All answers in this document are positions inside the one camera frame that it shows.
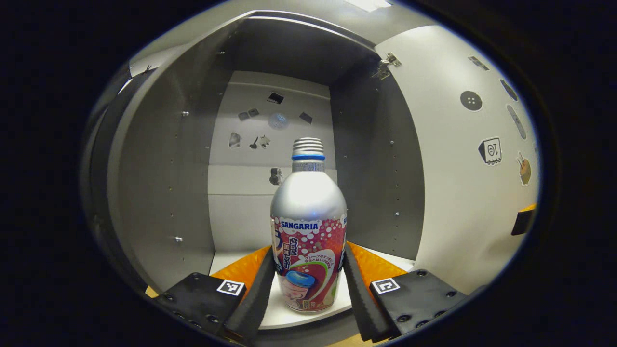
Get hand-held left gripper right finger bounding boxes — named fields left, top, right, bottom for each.
left=341, top=241, right=485, bottom=344

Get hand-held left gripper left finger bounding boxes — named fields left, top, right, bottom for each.
left=153, top=246, right=276, bottom=347

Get silver bottle with red label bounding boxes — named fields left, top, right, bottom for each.
left=270, top=137, right=348, bottom=313

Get grey cabinet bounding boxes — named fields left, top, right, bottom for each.
left=80, top=10, right=427, bottom=347

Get metal door hinge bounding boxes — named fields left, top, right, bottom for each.
left=371, top=52, right=402, bottom=80

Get ceiling light panel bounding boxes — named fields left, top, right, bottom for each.
left=343, top=0, right=392, bottom=12

